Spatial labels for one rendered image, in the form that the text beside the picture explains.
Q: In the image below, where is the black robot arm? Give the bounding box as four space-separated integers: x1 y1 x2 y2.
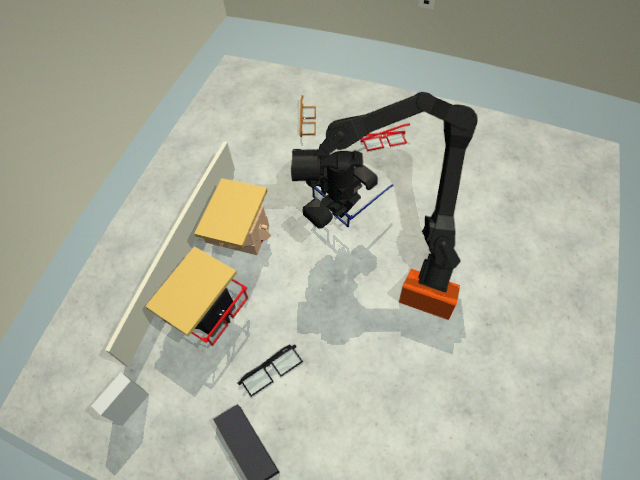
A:
291 92 478 293

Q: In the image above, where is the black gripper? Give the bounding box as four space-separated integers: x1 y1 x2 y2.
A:
303 165 378 229

